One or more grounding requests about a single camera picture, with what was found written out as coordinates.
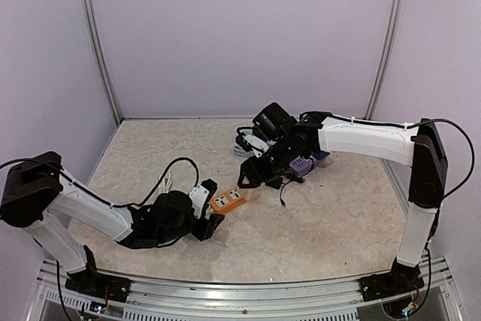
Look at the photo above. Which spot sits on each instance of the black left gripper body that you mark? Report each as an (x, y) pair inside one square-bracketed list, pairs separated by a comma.
[(200, 233)]

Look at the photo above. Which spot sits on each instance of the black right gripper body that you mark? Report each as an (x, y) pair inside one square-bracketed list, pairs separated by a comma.
[(261, 165)]

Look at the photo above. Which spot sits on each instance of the orange power strip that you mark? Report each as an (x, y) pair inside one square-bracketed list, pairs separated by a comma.
[(227, 201)]

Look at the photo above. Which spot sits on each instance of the light blue power strip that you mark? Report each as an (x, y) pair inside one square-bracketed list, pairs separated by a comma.
[(240, 150)]

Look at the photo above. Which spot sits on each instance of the black power adapter with cable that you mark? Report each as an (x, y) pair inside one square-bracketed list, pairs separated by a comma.
[(283, 181)]

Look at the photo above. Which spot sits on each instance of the beige cube socket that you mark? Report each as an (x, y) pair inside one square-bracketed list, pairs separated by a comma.
[(251, 194)]

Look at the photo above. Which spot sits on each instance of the purple power strip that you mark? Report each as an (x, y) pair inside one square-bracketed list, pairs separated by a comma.
[(301, 166)]

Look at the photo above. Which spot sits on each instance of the blue cube socket adapter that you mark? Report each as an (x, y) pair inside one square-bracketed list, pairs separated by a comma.
[(320, 156)]

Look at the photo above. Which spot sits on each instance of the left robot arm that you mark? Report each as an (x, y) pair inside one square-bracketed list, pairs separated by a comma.
[(38, 189)]

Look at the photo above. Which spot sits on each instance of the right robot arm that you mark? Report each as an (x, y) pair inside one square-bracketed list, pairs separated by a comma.
[(278, 138)]

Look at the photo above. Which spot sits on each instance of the aluminium front frame rail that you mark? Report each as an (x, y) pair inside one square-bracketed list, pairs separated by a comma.
[(152, 298)]

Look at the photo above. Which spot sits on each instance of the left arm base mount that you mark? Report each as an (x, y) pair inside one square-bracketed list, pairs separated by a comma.
[(95, 284)]

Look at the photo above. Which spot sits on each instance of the right aluminium corner post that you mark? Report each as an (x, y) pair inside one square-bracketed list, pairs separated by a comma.
[(385, 55)]

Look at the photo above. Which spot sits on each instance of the aluminium corner post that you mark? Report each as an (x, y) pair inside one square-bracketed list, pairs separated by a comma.
[(99, 57), (385, 55)]

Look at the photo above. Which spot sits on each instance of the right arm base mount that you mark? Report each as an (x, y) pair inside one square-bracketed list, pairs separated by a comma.
[(400, 279)]

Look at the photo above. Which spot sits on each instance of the left aluminium corner post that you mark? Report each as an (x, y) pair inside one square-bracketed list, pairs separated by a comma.
[(99, 57)]

